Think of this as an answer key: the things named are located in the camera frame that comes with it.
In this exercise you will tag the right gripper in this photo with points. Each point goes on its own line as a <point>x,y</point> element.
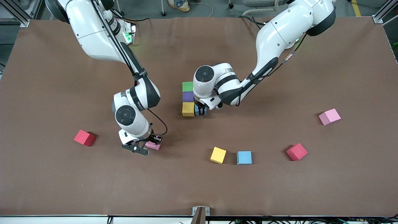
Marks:
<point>154,137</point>

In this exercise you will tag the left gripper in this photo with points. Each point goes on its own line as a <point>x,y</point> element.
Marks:
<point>202,110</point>

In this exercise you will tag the pink foam cube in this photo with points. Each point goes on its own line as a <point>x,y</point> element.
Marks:
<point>153,145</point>
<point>329,116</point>

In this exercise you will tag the blue foam cube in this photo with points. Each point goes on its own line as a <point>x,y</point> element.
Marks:
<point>244,157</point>
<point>196,110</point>

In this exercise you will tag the yellow foam cube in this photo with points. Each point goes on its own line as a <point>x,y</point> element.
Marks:
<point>218,155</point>
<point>188,109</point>

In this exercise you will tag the purple foam cube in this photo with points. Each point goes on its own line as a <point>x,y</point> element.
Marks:
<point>187,96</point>

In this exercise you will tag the green foam cube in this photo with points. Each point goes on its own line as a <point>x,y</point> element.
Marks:
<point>187,86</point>

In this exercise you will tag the red foam cube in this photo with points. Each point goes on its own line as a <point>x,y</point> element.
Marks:
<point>83,137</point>
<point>297,151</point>

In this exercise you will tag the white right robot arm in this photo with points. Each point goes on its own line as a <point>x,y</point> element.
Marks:
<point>93,31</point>

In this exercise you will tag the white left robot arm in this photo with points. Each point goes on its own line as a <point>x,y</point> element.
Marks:
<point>279,31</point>

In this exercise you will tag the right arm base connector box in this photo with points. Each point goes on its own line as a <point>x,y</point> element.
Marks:
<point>129,34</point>

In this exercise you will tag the white stand leg with caster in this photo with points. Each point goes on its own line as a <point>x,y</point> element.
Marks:
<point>163,13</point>
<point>118,9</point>

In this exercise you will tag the beige shoe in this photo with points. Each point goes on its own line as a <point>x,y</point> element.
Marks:
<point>178,5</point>

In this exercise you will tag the grey chair base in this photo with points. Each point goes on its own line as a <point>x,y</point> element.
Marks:
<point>259,2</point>

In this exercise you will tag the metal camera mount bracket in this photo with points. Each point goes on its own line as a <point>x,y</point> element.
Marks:
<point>200,214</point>

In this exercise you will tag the white table edge rail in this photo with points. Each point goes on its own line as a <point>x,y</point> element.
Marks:
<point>62,220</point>

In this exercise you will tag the aluminium frame post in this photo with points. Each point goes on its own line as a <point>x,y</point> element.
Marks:
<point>24,22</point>
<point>377,19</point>

